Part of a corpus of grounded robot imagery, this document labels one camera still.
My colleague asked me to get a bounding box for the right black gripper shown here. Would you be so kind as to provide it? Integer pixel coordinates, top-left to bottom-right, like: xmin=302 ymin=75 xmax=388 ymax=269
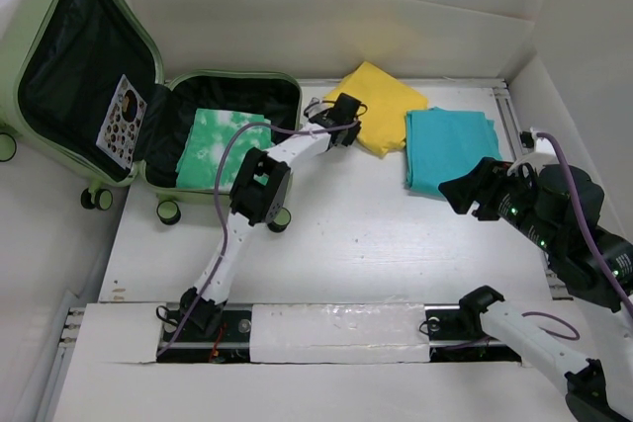
xmin=438 ymin=153 xmax=563 ymax=252

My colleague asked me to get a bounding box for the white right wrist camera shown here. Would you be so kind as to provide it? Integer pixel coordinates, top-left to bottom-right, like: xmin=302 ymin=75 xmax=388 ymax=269
xmin=519 ymin=128 xmax=558 ymax=169

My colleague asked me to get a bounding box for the light green suitcase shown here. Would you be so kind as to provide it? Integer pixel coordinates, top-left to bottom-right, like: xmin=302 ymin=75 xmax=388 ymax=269
xmin=1 ymin=0 xmax=301 ymax=225

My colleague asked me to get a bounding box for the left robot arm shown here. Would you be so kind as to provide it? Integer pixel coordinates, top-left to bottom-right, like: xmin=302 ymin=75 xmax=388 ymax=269
xmin=176 ymin=93 xmax=367 ymax=340

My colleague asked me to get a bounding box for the teal cloth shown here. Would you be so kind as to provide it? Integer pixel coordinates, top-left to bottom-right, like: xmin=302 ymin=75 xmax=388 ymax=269
xmin=405 ymin=108 xmax=501 ymax=197

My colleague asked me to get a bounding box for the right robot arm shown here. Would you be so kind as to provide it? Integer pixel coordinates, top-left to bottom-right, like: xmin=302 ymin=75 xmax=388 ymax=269
xmin=438 ymin=157 xmax=632 ymax=421

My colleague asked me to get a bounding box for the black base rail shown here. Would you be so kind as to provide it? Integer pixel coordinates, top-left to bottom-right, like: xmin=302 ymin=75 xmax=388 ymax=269
xmin=156 ymin=302 xmax=521 ymax=365

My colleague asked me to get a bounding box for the green white tie-dye cloth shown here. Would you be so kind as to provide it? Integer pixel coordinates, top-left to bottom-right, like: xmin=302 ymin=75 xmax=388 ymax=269
xmin=176 ymin=109 xmax=273 ymax=193

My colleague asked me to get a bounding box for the yellow cloth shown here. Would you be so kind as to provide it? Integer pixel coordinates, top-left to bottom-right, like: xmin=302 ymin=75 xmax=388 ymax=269
xmin=324 ymin=61 xmax=429 ymax=158

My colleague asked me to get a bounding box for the sticker sheet in lid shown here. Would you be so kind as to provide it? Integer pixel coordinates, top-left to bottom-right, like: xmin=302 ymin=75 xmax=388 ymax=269
xmin=96 ymin=74 xmax=147 ymax=169

